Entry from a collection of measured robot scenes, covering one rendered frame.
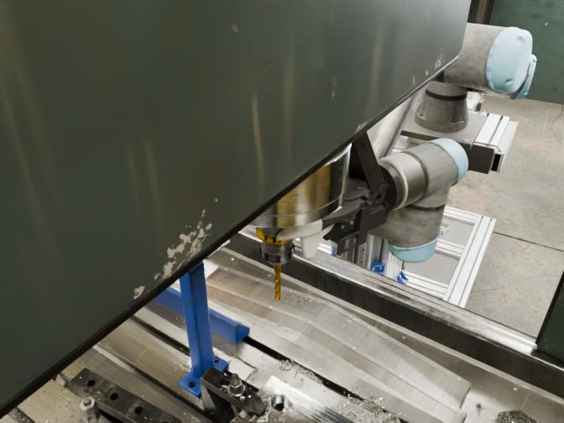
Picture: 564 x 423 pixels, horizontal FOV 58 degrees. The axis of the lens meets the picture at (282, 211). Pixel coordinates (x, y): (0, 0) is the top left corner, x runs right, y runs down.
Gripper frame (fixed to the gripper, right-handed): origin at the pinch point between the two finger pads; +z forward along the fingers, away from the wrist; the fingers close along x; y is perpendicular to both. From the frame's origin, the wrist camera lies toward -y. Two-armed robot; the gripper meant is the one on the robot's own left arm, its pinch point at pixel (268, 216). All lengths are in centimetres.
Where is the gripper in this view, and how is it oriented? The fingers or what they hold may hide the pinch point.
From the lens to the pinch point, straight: 59.9
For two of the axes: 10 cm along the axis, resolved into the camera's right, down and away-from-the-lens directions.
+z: -7.9, 3.0, -5.4
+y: -0.4, 8.5, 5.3
